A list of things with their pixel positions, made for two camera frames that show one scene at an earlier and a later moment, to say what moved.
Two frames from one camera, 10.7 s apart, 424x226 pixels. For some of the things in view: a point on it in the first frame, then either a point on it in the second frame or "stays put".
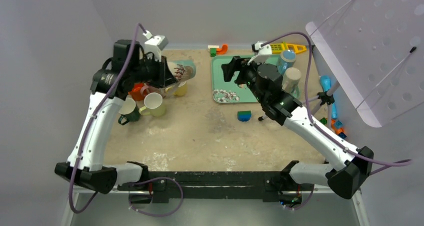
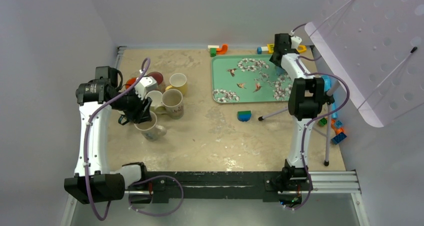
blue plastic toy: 325,81 stays put
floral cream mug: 182,69 → 172,100
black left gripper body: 152,71 → 133,102
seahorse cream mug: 291,79 → 150,130
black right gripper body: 247,73 → 272,60
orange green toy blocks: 215,49 stays put
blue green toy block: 244,116 stays put
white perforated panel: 372,36 stays put
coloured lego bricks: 337,126 stays put
